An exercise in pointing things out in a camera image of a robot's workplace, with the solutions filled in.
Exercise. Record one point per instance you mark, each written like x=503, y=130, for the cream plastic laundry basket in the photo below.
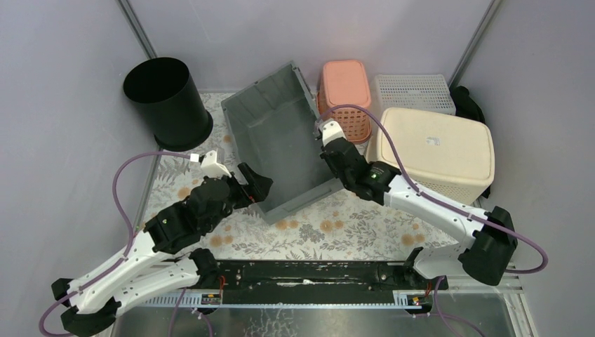
x=447, y=154

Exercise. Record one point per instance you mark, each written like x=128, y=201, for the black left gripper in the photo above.
x=244, y=188

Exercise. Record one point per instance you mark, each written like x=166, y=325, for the black cylindrical bin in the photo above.
x=164, y=94

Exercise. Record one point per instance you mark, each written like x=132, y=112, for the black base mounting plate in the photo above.
x=316, y=282

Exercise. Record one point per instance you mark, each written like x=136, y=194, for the pink perforated plastic basket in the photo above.
x=345, y=82

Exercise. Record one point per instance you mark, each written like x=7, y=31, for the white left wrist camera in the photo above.
x=212, y=164

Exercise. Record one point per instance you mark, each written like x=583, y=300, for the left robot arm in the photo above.
x=95, y=300

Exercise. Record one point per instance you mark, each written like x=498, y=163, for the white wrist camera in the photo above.
x=328, y=131
x=212, y=164

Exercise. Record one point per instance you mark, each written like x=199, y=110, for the aluminium frame rail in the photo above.
x=209, y=299

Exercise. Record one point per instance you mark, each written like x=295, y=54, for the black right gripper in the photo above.
x=323, y=155

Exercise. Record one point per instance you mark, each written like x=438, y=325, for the black crumpled cloth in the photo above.
x=467, y=107

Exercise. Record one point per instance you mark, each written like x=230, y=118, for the white perforated plastic basket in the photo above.
x=419, y=92

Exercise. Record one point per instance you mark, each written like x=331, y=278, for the grey plastic storage bin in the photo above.
x=271, y=123

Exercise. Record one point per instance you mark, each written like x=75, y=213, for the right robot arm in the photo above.
x=484, y=241

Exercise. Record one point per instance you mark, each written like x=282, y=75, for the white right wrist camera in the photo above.
x=328, y=131

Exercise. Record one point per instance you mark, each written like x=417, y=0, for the floral patterned table mat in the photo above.
x=339, y=227

